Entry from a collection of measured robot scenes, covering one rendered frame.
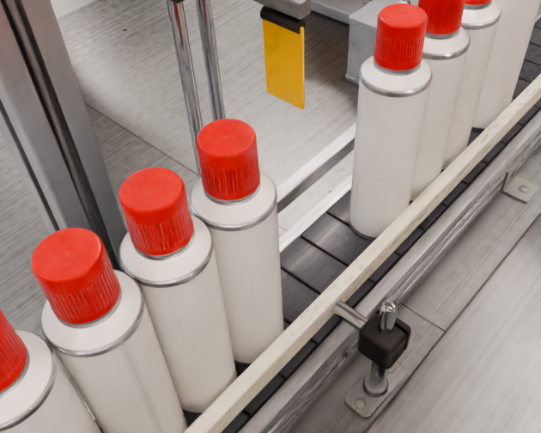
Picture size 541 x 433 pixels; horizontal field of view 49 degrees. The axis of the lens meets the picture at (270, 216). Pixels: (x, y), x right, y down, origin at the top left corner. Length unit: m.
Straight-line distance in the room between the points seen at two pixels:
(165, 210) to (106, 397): 0.11
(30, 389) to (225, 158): 0.14
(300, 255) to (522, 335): 0.19
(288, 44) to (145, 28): 0.62
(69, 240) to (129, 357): 0.07
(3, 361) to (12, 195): 0.46
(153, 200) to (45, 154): 0.14
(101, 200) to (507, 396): 0.33
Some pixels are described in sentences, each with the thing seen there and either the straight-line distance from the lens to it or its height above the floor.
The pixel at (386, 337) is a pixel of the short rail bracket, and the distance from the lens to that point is 0.44.
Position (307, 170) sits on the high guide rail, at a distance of 0.48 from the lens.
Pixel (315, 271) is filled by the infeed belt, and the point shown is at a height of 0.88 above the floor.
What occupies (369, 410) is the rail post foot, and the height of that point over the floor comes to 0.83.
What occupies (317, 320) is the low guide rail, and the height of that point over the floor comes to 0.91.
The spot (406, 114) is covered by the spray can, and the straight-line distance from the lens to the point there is 0.45.
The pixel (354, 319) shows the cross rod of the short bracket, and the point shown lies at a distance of 0.46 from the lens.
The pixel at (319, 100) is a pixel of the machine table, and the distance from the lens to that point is 0.78.
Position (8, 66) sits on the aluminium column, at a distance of 0.38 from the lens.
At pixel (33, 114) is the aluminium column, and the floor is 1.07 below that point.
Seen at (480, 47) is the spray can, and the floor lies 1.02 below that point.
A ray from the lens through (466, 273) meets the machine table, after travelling 0.60.
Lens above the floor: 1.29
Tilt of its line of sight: 47 degrees down
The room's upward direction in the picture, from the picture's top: 4 degrees counter-clockwise
